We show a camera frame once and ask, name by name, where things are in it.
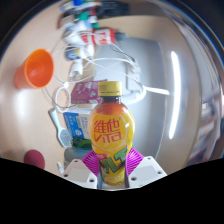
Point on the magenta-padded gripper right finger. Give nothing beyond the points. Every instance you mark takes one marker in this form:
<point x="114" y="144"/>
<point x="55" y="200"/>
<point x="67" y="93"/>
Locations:
<point x="146" y="171"/>

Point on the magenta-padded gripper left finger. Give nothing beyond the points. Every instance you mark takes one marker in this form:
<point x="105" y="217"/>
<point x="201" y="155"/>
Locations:
<point x="78" y="171"/>

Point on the yellow-labelled tea drink bottle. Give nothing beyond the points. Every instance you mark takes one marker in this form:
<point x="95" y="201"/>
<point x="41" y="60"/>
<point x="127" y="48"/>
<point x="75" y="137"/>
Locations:
<point x="111" y="133"/>

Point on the tall green bottle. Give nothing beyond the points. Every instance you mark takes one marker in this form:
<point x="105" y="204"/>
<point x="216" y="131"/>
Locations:
<point x="81" y="142"/>

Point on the white brush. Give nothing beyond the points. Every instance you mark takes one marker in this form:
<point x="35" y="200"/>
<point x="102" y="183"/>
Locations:
<point x="63" y="135"/>

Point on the flat round red coaster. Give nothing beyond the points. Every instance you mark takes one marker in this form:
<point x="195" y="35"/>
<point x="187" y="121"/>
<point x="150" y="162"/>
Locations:
<point x="34" y="159"/>

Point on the blue and white carton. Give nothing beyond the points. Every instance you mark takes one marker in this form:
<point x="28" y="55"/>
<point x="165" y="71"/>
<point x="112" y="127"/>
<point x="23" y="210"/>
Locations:
<point x="76" y="123"/>

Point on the magenta snack pouch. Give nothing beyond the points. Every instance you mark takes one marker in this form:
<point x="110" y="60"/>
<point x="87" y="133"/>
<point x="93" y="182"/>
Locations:
<point x="85" y="91"/>

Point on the white power strip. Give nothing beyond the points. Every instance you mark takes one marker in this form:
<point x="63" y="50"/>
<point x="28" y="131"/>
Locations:
<point x="133" y="80"/>

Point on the white charger block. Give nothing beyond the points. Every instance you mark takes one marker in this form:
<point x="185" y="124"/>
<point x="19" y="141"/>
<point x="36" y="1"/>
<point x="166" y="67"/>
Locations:
<point x="76" y="69"/>

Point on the orange plastic cup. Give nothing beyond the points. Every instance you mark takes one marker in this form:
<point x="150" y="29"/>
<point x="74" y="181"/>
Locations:
<point x="36" y="68"/>

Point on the white bottle with blue label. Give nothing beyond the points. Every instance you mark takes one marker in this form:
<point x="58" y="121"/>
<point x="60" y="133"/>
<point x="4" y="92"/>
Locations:
<point x="78" y="53"/>

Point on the red and white canister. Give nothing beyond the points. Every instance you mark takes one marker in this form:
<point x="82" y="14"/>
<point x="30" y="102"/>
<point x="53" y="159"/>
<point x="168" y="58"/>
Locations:
<point x="98" y="36"/>

